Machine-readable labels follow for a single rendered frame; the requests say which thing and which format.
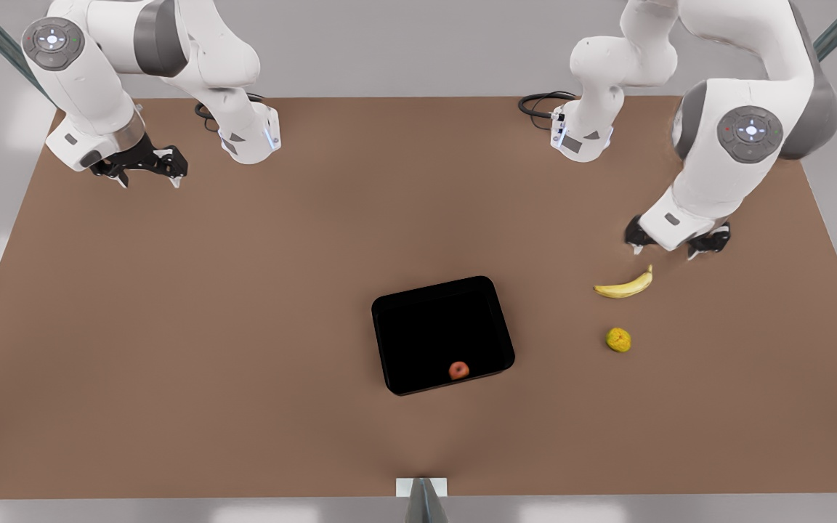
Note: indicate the yellow lemon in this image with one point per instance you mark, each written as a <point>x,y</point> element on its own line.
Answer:
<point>618,340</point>

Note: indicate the silver frame post with foot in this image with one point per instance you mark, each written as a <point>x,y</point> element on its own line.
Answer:
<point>424,501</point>

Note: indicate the red apple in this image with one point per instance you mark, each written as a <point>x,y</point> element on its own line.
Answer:
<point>458,370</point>

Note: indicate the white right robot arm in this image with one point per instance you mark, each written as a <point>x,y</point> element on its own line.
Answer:
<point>99,80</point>

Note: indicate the black storage box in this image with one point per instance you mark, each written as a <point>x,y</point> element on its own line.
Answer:
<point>433,327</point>

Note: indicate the yellow banana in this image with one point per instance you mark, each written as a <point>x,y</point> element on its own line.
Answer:
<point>625,288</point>

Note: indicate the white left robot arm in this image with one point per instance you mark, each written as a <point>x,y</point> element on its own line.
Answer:
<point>731,145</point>

